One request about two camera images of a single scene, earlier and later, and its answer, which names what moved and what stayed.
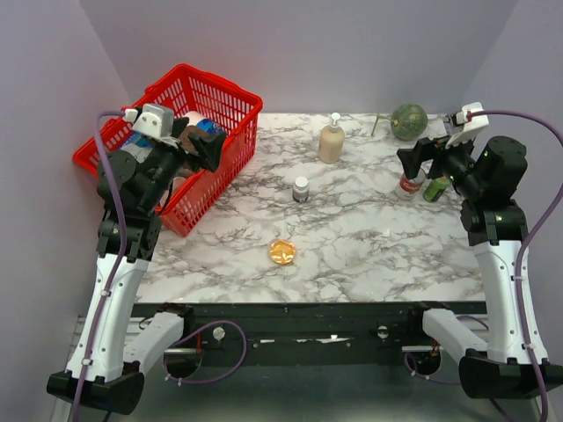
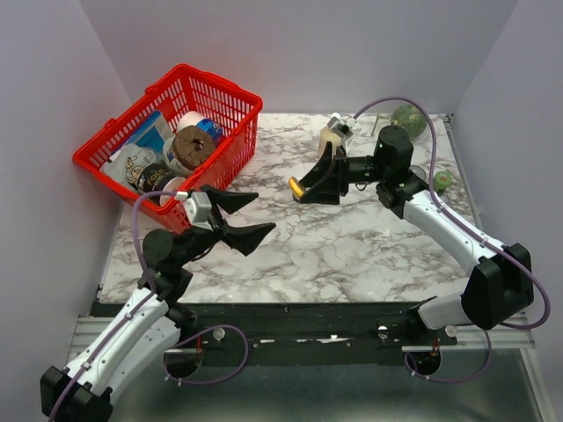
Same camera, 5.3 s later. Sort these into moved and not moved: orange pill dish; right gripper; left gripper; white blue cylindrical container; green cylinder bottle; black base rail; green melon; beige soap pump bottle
Moved: right gripper; left gripper; orange pill dish
Not moved: black base rail; green cylinder bottle; white blue cylindrical container; beige soap pump bottle; green melon
